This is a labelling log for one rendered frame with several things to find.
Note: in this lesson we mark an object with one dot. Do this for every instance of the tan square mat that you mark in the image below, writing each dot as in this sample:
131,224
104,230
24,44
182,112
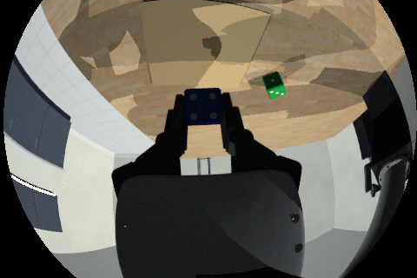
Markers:
200,42

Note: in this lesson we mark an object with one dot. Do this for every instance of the blue die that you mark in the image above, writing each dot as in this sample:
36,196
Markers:
203,106

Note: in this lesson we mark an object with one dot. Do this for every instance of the green die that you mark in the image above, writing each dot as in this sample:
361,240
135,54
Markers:
274,85

